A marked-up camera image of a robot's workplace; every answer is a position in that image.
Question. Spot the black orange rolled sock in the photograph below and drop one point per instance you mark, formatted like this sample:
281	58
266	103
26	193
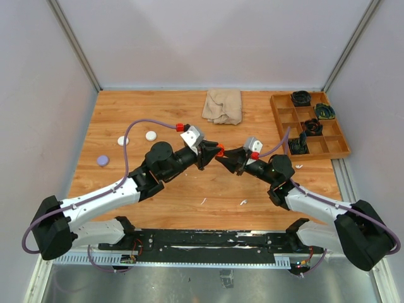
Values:
312	127

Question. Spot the white charging case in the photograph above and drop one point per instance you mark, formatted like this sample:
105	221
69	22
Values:
151	136
123	141

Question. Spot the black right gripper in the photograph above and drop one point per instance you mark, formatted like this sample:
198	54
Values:
235	157

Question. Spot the blue yellow rolled sock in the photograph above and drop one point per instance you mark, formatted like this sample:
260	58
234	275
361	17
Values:
324	111

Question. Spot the beige cloth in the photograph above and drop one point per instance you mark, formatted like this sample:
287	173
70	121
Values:
223	106

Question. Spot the wooden compartment tray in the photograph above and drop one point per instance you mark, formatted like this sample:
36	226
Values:
330	145

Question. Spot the purple charging case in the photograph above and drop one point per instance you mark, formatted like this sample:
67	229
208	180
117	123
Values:
103	160

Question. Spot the orange earbud charging case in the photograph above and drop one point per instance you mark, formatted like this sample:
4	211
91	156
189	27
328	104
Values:
220	154

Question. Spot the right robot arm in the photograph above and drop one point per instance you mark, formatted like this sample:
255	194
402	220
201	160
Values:
353	229

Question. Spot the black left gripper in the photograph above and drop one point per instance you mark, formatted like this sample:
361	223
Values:
205	153

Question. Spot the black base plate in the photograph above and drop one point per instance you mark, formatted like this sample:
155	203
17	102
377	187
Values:
207	247

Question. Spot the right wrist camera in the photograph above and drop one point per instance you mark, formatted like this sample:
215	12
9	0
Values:
253	145

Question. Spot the dark green rolled sock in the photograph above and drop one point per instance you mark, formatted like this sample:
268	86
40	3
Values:
298	146

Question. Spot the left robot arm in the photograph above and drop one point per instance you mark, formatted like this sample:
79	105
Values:
56	223

